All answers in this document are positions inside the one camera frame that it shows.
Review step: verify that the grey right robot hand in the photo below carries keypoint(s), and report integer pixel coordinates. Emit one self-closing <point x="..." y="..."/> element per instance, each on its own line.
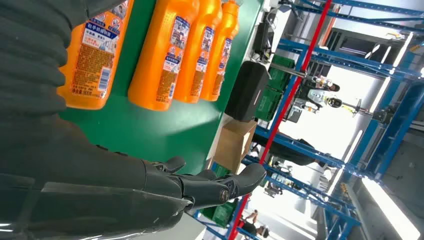
<point x="82" y="185"/>

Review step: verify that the green plastic crate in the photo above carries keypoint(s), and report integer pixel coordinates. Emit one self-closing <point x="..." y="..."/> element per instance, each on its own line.
<point x="223" y="213"/>
<point x="281" y="74"/>
<point x="268" y="106"/>

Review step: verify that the open cardboard box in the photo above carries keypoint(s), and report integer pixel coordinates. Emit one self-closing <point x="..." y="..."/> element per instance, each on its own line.
<point x="233" y="142"/>

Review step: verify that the black carrying case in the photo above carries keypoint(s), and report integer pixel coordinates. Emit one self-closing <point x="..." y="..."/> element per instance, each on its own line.
<point x="246" y="92"/>

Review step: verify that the black charger device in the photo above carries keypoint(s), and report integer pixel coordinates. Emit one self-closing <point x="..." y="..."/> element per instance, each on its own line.
<point x="263" y="38"/>

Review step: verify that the white humanoid robot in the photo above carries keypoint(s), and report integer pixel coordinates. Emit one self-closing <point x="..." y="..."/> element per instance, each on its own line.
<point x="319" y="96"/>

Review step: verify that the black tripod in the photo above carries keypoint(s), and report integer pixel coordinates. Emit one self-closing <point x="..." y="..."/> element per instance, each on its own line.
<point x="357" y="107"/>

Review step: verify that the blue shelving rack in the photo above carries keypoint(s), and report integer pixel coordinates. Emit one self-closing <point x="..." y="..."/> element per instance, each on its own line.
<point x="348" y="59"/>

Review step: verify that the red metal post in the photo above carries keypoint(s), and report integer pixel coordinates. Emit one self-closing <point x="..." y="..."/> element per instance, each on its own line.
<point x="289" y="99"/>

